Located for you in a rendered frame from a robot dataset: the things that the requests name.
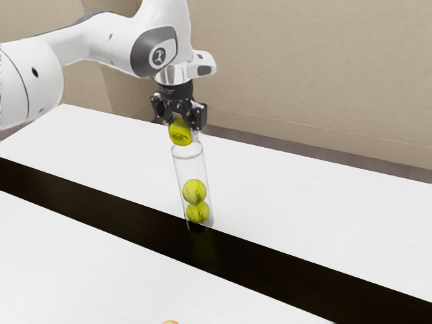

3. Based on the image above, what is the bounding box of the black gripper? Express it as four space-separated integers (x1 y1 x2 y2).
150 79 208 133

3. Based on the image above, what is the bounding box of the yellow tennis ball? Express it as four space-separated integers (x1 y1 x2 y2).
185 200 211 225
168 117 194 147
182 178 207 205

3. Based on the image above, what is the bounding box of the clear plastic tube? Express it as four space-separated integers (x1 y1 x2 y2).
171 140 215 234

